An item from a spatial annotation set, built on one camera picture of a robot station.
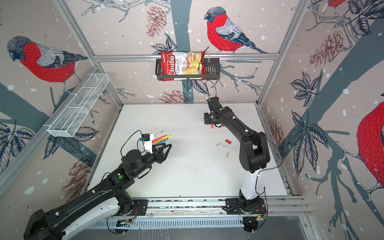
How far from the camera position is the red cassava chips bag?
87cm

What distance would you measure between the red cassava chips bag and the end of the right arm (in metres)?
0.24

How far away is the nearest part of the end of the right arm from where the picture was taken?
68 centimetres
